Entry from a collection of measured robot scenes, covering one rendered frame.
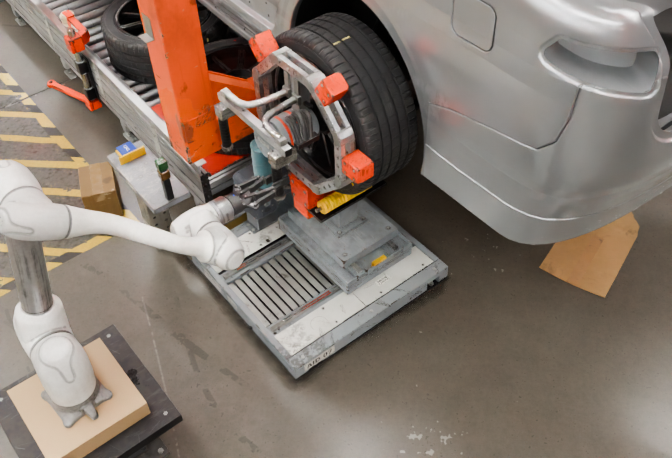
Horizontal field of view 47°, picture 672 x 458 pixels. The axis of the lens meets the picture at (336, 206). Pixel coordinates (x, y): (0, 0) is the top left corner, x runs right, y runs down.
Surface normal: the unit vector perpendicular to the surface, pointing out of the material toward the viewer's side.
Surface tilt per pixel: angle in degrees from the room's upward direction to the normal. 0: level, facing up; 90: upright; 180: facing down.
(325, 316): 0
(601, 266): 2
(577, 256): 1
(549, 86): 91
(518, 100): 90
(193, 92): 90
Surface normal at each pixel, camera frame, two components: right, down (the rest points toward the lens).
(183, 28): 0.62, 0.55
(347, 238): -0.03, -0.70
